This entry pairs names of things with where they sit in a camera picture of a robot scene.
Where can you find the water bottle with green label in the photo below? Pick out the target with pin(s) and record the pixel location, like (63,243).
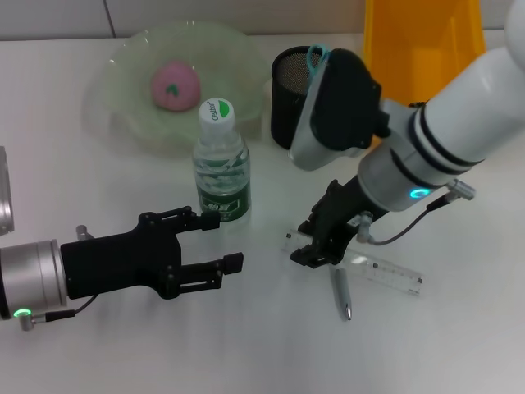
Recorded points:
(221,164)

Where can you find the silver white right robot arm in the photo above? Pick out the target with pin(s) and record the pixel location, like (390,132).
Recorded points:
(451,123)

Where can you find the translucent green fruit plate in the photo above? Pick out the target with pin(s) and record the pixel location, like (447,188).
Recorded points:
(229,82)

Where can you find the yellow plastic bin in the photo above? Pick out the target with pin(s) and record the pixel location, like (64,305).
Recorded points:
(410,49)

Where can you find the pink toy peach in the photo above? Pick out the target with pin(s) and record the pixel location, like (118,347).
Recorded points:
(184,98)

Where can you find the grey click pen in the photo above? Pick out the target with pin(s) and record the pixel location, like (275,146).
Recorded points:
(343,291)

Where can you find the transparent plastic ruler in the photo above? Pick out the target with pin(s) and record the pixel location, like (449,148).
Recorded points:
(389,275)

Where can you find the blue and teal scissors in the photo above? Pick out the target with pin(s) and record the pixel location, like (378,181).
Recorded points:
(308,59)

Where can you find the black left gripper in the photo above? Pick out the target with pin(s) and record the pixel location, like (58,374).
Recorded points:
(119,262)

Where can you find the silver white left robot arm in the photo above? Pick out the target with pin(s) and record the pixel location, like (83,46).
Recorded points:
(33,279)

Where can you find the black mesh pen holder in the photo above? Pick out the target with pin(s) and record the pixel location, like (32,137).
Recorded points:
(287,111)

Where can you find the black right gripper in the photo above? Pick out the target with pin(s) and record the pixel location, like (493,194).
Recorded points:
(340,217)

